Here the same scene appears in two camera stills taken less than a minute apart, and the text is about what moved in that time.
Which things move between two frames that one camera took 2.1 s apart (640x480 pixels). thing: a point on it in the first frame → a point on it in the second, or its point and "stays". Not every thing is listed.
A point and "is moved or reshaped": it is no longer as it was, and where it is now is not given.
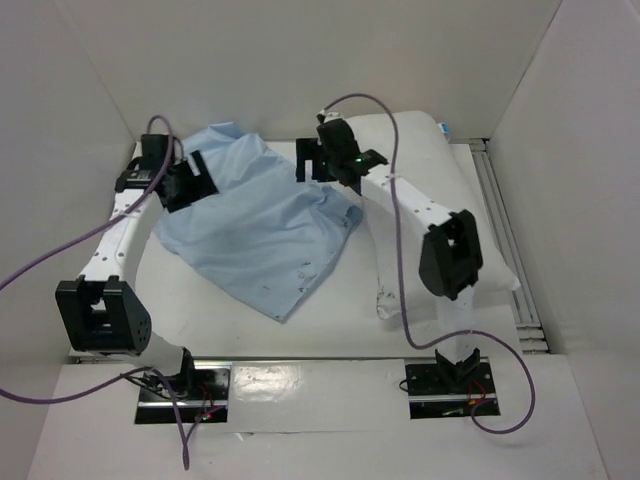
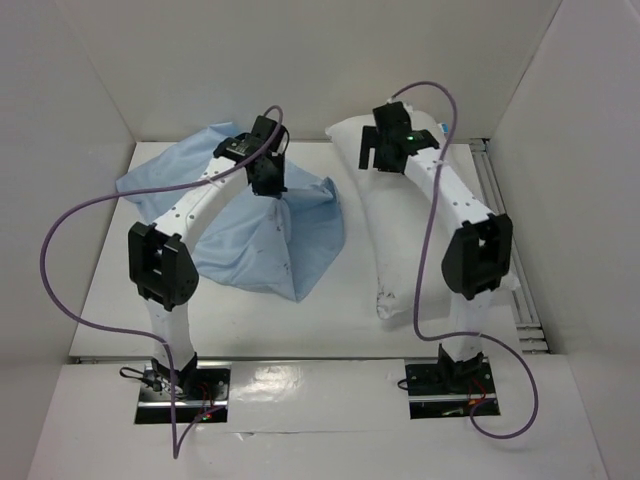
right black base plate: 450,390 stays
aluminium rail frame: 530,334 stays
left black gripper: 203,186 → 274,190
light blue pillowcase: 267,238 is moved or reshaped
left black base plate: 200,393 stays
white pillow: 420,156 stays
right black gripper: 307,161 → 368,147
